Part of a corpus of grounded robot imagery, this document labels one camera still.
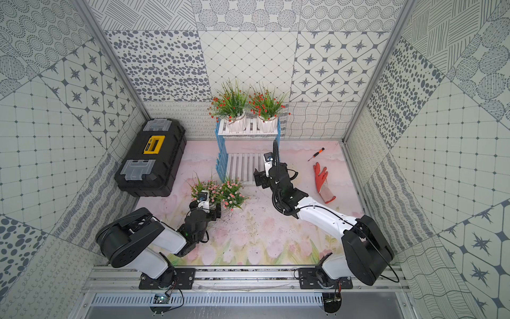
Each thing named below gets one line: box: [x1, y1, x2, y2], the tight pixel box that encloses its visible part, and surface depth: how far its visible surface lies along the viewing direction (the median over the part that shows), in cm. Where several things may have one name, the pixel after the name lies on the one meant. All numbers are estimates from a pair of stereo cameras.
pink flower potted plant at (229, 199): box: [211, 176, 251, 220], surface depth 82 cm
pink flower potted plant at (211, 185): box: [190, 175, 223, 207], surface depth 84 cm
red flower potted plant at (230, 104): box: [207, 79, 250, 133], surface depth 81 cm
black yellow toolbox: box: [114, 117, 187, 198], surface depth 94 cm
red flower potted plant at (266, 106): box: [248, 81, 289, 134], surface depth 80 cm
